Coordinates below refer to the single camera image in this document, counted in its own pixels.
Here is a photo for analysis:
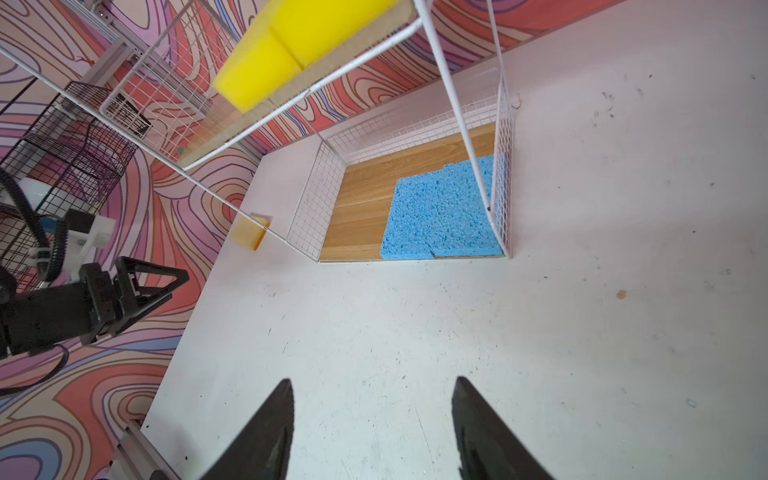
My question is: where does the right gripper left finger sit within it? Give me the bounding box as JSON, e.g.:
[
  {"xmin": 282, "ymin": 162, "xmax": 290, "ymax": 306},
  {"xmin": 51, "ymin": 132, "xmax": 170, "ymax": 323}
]
[{"xmin": 202, "ymin": 379, "xmax": 295, "ymax": 480}]

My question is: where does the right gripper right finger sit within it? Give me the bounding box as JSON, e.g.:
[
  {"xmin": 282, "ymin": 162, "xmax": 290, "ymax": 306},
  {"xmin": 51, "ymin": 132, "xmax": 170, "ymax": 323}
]
[{"xmin": 452, "ymin": 376, "xmax": 553, "ymax": 480}]

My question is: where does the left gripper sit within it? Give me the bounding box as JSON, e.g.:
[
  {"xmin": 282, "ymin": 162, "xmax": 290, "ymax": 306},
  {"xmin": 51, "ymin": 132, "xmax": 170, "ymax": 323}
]
[{"xmin": 1, "ymin": 256, "xmax": 190, "ymax": 358}]

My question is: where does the beige sponge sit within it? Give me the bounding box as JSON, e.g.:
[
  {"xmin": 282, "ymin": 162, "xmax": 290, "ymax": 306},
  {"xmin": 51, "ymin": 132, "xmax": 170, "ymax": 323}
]
[{"xmin": 229, "ymin": 215, "xmax": 271, "ymax": 251}]

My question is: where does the blue sponge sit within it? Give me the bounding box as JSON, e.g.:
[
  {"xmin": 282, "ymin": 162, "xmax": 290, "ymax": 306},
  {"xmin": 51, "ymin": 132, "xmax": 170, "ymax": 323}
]
[
  {"xmin": 426, "ymin": 160, "xmax": 503, "ymax": 257},
  {"xmin": 380, "ymin": 170, "xmax": 444, "ymax": 260}
]

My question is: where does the yellow sponge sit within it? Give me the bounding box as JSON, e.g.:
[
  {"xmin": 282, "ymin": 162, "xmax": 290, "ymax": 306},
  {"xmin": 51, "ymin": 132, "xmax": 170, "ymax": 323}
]
[
  {"xmin": 262, "ymin": 0, "xmax": 397, "ymax": 68},
  {"xmin": 213, "ymin": 16, "xmax": 302, "ymax": 113}
]

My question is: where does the white wire wooden shelf rack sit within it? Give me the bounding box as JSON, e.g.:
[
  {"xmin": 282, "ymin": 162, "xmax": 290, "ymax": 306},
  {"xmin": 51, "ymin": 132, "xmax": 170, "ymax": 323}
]
[{"xmin": 0, "ymin": 0, "xmax": 522, "ymax": 263}]

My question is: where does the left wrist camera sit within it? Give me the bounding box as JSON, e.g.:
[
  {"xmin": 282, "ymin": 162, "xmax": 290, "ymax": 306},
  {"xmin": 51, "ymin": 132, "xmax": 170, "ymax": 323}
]
[{"xmin": 29, "ymin": 209, "xmax": 116, "ymax": 283}]

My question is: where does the black wire basket left wall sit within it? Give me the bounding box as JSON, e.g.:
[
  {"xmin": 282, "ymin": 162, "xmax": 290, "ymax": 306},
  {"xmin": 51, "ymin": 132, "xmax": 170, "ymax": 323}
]
[{"xmin": 0, "ymin": 80, "xmax": 139, "ymax": 295}]

